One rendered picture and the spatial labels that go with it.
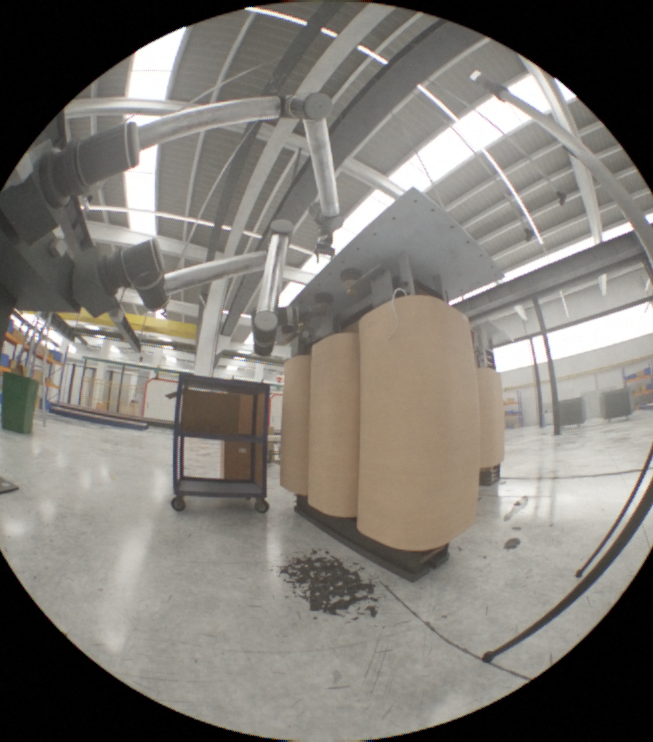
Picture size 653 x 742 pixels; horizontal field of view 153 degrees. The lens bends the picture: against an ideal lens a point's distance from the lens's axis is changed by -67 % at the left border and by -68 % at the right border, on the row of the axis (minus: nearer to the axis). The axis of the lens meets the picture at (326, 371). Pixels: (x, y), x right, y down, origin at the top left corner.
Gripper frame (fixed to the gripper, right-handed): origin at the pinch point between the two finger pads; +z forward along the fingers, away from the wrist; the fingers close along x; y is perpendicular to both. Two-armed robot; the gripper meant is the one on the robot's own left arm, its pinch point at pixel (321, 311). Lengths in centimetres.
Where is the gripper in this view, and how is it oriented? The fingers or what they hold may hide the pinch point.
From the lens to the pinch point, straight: 138.7
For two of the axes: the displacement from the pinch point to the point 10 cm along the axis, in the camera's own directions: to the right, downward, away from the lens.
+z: 9.7, -1.4, 2.2
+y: -1.8, -9.6, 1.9
